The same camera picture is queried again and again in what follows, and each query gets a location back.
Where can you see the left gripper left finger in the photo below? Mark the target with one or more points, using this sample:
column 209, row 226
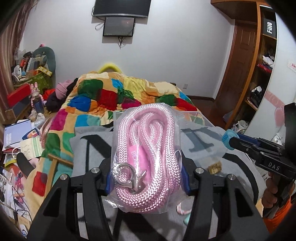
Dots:
column 57, row 217

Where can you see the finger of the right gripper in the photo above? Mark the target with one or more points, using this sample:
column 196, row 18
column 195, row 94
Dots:
column 236, row 143
column 248, row 139

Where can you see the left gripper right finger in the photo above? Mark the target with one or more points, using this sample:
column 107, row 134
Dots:
column 238, row 218

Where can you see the blue transparent tape roll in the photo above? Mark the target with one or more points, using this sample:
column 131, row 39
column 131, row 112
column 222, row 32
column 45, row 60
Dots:
column 227, row 136

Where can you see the right hand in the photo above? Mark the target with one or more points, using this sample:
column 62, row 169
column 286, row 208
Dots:
column 269, row 198

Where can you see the grey black blanket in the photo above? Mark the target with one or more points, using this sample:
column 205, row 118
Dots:
column 93, row 144

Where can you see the clear plastic storage box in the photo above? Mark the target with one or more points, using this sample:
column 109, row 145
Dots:
column 153, row 137

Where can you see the wooden door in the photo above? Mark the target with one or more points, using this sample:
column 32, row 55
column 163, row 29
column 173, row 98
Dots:
column 237, row 70

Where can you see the wooden shelf unit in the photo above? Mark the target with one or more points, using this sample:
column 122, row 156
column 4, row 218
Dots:
column 259, row 76

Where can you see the blue white booklet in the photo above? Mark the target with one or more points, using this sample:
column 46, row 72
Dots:
column 13, row 134

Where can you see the black Fiio sign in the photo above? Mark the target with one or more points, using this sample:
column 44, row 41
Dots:
column 269, row 28

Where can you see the colourful patchwork quilt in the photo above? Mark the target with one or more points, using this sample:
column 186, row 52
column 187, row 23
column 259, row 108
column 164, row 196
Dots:
column 91, row 103

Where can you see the pink rabbit figurine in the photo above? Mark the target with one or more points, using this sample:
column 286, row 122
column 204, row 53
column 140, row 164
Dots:
column 37, row 101

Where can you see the pink knitted hat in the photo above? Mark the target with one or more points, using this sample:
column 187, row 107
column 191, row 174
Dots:
column 61, row 89

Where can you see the red box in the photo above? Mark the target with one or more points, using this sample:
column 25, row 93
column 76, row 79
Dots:
column 18, row 95

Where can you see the green cardboard box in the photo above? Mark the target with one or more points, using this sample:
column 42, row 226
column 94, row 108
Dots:
column 44, row 82

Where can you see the dark green plush toy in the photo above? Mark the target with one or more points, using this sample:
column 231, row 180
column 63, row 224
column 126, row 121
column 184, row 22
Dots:
column 46, row 56

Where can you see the striped red curtain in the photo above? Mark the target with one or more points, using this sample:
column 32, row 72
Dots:
column 14, row 16

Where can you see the wooden bed frame rail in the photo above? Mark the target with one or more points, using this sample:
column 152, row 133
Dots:
column 55, row 161

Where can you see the black wall television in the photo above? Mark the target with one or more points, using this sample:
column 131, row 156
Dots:
column 132, row 8

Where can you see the wall mounted black monitor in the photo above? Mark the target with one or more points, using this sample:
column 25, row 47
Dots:
column 118, row 26

